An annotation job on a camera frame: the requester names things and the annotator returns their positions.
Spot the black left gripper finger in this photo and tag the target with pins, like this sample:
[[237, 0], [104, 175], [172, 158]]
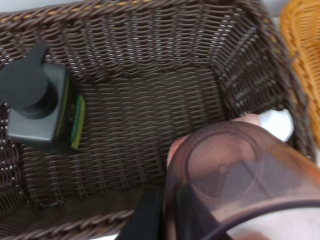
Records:
[[146, 223]]

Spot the translucent purple plastic cup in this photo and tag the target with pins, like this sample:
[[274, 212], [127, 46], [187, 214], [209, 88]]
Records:
[[236, 181]]

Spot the dark green pump bottle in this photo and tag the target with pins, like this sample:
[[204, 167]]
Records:
[[47, 111]]

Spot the pink dish soap bottle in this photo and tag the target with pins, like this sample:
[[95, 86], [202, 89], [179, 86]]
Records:
[[277, 123]]

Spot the dark brown wicker basket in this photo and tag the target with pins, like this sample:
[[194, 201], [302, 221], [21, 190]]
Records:
[[150, 71]]

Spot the orange wicker basket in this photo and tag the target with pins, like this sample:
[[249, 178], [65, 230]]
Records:
[[300, 28]]

